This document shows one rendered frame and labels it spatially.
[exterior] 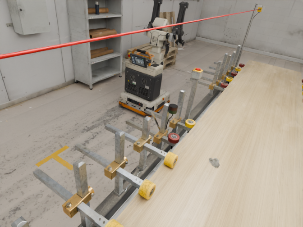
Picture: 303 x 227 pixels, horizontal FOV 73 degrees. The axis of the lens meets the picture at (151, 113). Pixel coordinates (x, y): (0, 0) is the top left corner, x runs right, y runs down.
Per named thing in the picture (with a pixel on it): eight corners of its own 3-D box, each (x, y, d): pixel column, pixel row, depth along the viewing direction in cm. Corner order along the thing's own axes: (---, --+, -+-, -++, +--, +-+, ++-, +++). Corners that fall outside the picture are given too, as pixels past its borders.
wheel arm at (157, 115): (144, 113, 181) (145, 109, 178) (146, 111, 183) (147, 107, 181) (190, 133, 163) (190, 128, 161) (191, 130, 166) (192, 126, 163)
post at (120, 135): (114, 194, 124) (114, 131, 98) (118, 190, 126) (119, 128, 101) (118, 197, 122) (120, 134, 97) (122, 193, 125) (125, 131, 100)
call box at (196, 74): (190, 78, 174) (192, 69, 170) (193, 76, 179) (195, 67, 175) (198, 80, 171) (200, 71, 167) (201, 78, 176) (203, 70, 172)
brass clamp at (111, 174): (103, 174, 107) (103, 168, 104) (120, 160, 117) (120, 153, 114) (112, 180, 104) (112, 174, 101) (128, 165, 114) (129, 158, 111)
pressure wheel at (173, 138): (164, 148, 147) (166, 136, 141) (169, 143, 153) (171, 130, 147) (173, 153, 144) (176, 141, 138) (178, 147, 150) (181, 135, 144)
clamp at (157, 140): (152, 141, 149) (153, 136, 146) (162, 132, 159) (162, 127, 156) (159, 144, 147) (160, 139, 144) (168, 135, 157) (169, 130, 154)
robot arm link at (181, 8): (178, -1, 285) (185, 0, 281) (182, 1, 297) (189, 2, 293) (171, 33, 303) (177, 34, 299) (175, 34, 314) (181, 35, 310)
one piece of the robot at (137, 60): (149, 72, 289) (147, 59, 271) (130, 65, 304) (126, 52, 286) (153, 67, 294) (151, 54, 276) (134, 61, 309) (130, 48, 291)
